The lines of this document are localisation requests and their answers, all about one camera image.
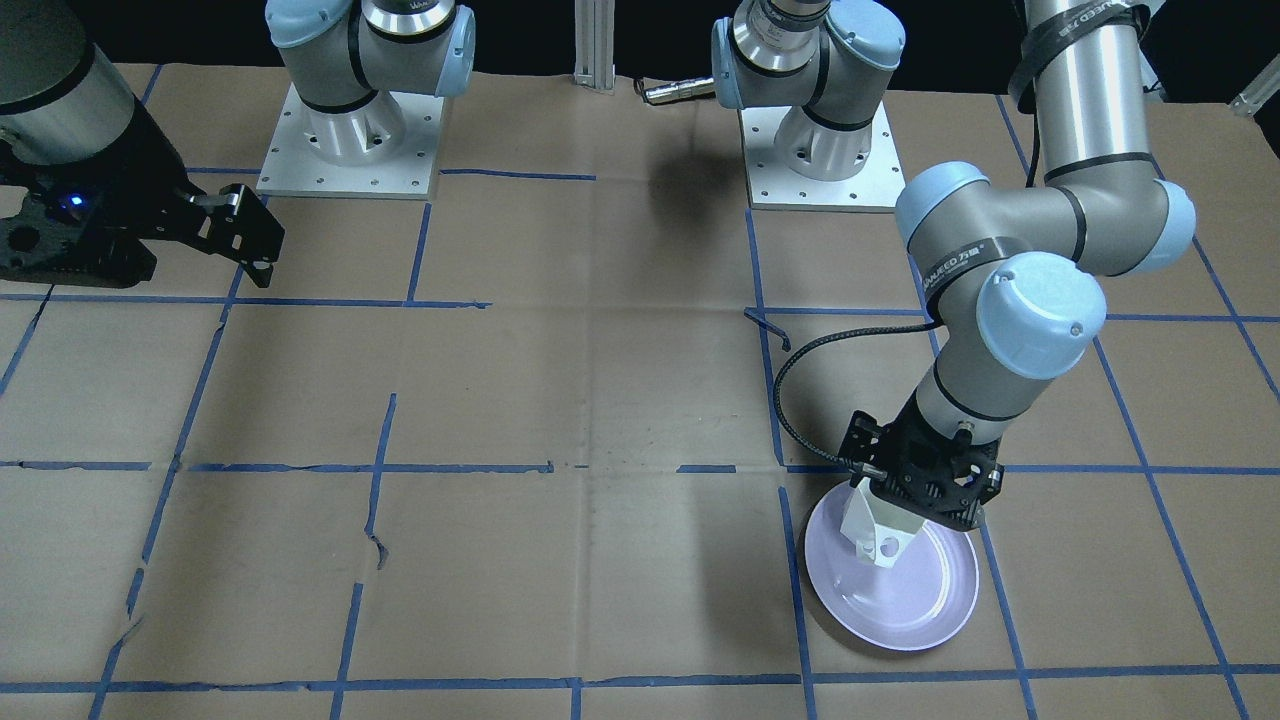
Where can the lavender plate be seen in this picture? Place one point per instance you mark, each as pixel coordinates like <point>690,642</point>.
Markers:
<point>925,599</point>

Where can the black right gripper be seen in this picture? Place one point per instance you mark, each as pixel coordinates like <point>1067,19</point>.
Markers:
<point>143,166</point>

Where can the aluminium frame post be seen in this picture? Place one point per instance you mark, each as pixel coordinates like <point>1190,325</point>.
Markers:
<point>593,33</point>

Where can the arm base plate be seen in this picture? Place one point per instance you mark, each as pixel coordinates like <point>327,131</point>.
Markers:
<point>795,165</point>
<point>386,150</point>

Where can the brown paper table cover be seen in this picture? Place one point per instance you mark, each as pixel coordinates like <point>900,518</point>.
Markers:
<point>509,453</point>

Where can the white faceted cup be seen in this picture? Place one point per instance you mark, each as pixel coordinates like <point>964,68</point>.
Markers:
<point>879,530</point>

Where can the silver flashlight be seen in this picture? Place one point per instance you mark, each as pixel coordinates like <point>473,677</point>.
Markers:
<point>672,92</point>

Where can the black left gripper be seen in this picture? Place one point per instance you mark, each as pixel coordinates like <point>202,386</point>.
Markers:
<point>914,437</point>

